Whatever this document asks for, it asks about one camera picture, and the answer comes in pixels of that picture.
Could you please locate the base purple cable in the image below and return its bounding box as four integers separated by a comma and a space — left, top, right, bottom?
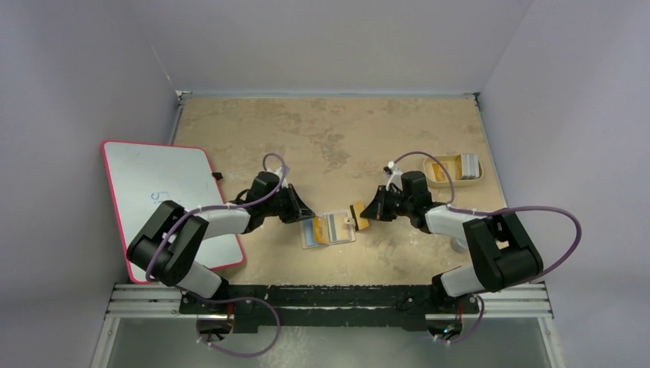
195, 297, 283, 360
432, 294, 484, 347

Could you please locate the cream oval tray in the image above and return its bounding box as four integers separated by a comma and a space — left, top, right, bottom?
422, 153, 484, 188

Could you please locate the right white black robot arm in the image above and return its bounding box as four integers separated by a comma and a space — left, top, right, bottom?
359, 171, 543, 312

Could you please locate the white pink-framed whiteboard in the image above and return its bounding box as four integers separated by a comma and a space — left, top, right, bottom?
100, 140, 246, 284

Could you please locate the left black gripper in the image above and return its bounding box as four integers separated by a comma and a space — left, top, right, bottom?
262, 184, 314, 225

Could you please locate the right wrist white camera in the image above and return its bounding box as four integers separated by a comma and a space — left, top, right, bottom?
382, 161, 402, 182

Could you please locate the beige leather card holder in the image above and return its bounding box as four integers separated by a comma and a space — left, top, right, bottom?
300, 210, 356, 249

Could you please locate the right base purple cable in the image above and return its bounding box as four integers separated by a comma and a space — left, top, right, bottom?
432, 294, 484, 347

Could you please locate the gold credit card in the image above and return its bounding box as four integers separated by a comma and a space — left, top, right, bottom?
349, 201, 369, 232
312, 216, 330, 245

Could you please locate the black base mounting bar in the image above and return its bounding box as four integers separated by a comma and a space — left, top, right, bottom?
179, 284, 481, 335

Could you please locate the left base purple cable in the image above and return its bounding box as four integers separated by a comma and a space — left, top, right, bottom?
195, 297, 283, 360

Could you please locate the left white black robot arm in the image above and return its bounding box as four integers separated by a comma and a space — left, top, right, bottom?
126, 172, 316, 314

